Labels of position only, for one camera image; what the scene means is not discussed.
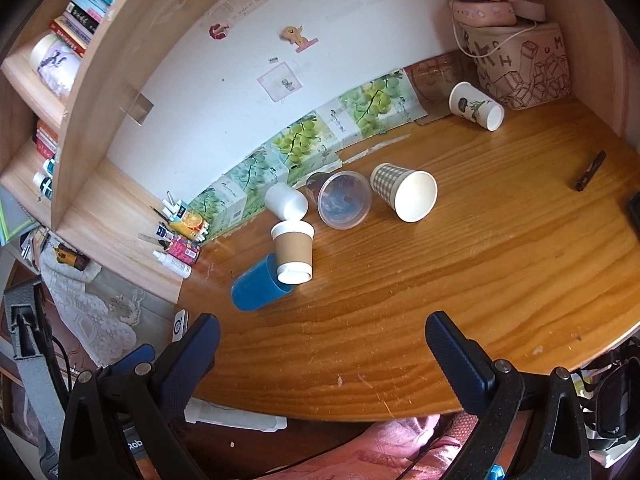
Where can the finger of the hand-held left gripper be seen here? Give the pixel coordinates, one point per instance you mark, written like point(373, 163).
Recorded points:
point(131, 356)

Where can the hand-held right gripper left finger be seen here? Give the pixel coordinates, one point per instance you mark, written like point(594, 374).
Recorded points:
point(192, 355)

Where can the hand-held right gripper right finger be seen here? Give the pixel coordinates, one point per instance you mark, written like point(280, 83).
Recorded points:
point(452, 355)

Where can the brown sleeve paper cup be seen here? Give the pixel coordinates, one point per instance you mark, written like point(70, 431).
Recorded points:
point(294, 252)

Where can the blue plastic cup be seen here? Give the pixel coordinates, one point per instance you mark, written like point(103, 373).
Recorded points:
point(255, 285)

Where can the checked paper cup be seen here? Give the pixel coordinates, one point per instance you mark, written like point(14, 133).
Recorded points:
point(405, 192)

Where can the small white plastic cup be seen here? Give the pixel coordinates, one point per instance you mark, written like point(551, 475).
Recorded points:
point(285, 201)

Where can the clear plastic cup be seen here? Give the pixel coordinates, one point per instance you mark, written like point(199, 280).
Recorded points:
point(345, 200)

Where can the white plant print cup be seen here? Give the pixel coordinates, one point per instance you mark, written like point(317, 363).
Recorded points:
point(475, 105)

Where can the row of upright books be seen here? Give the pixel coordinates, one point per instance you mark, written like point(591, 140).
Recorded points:
point(95, 0)

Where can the white lace cloth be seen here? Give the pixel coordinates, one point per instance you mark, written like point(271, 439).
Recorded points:
point(90, 305)

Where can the white dropper bottle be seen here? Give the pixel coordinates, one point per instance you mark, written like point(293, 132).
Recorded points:
point(172, 262)

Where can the pink fabric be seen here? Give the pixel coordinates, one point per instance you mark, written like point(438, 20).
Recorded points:
point(395, 452)

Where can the yellow and black tool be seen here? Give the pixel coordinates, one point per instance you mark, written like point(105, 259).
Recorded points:
point(67, 256)

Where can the cluster of small tubes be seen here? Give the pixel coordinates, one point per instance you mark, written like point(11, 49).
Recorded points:
point(180, 232)

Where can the black bag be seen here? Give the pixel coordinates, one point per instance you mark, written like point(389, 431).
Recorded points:
point(612, 400)

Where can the white and green bottle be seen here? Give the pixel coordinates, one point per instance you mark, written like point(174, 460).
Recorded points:
point(45, 182)

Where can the stack of red books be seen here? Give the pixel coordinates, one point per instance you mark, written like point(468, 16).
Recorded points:
point(45, 142)

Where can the black marker pen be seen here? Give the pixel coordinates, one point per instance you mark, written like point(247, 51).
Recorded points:
point(590, 170)

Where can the wooden bookshelf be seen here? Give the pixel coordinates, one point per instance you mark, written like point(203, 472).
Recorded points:
point(105, 125)

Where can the row of grape print boxes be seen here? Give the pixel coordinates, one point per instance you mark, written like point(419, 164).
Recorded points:
point(300, 140)

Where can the clear tape patch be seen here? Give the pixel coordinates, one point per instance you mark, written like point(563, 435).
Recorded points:
point(135, 102)

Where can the brown cardboard sheet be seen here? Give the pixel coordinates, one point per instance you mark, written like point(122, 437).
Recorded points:
point(435, 85)

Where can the printed fabric storage basket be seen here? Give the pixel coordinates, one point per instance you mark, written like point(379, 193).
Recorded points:
point(520, 65)

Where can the white printed mug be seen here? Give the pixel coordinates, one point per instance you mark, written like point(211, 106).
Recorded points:
point(52, 62)

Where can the pink oval case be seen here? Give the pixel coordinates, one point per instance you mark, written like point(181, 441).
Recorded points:
point(482, 10)

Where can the pink square wall sticker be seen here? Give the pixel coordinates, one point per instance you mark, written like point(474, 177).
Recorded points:
point(277, 80)

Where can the red wall sticker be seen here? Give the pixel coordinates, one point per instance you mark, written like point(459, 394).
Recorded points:
point(218, 30)

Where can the yellow pony wall sticker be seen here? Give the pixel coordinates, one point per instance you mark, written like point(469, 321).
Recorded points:
point(297, 37)

